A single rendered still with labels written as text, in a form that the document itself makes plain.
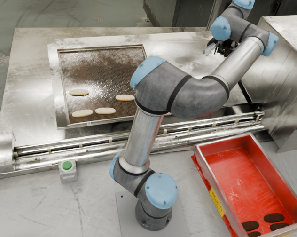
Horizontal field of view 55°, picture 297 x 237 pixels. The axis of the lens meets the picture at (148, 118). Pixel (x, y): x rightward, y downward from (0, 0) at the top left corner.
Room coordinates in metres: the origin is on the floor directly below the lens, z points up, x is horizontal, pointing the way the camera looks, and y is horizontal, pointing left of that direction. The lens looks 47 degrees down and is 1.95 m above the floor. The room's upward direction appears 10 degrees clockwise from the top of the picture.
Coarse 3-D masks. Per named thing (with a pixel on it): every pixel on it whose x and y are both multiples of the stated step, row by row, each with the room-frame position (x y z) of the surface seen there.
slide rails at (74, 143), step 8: (216, 120) 1.10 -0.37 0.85; (224, 120) 1.11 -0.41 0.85; (232, 120) 1.12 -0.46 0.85; (256, 120) 1.15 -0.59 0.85; (168, 128) 0.98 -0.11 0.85; (176, 128) 0.99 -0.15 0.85; (184, 128) 1.00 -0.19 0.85; (208, 128) 1.03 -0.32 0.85; (112, 136) 0.86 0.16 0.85; (120, 136) 0.87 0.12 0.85; (128, 136) 0.88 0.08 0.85; (160, 136) 0.92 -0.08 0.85; (56, 144) 0.76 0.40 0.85; (64, 144) 0.76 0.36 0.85; (72, 144) 0.77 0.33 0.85; (104, 144) 0.81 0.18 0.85; (24, 152) 0.68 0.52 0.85; (48, 152) 0.71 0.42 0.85; (56, 152) 0.71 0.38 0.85
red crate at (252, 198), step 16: (208, 160) 0.84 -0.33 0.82; (224, 160) 0.86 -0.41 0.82; (240, 160) 0.88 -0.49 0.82; (224, 176) 0.76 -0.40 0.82; (240, 176) 0.78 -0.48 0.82; (256, 176) 0.80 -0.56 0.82; (240, 192) 0.69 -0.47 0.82; (256, 192) 0.71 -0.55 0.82; (272, 192) 0.72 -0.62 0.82; (240, 208) 0.62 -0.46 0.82; (256, 208) 0.63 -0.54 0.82; (272, 208) 0.64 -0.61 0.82
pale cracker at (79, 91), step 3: (72, 90) 1.04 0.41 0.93; (75, 90) 1.05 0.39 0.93; (78, 90) 1.05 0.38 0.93; (81, 90) 1.06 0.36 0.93; (84, 90) 1.06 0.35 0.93; (87, 90) 1.07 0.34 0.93; (69, 93) 1.03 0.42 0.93; (72, 93) 1.03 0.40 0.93; (75, 93) 1.03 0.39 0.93; (78, 93) 1.04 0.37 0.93; (81, 93) 1.04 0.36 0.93; (84, 93) 1.04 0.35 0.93; (87, 93) 1.05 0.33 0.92
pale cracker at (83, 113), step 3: (75, 111) 0.93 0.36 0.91; (78, 111) 0.93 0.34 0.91; (81, 111) 0.93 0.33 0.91; (84, 111) 0.94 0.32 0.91; (87, 111) 0.94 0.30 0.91; (90, 111) 0.95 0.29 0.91; (72, 114) 0.91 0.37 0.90; (75, 114) 0.91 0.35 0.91; (78, 114) 0.91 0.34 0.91; (81, 114) 0.92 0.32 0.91; (84, 114) 0.92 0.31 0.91; (87, 114) 0.93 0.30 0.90; (90, 114) 0.93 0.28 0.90
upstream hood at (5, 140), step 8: (0, 136) 0.70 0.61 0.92; (8, 136) 0.71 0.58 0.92; (0, 144) 0.66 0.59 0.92; (8, 144) 0.67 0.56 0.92; (0, 152) 0.62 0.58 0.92; (8, 152) 0.63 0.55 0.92; (0, 160) 0.58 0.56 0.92; (8, 160) 0.59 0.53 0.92; (0, 168) 0.56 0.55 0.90; (8, 168) 0.57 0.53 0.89
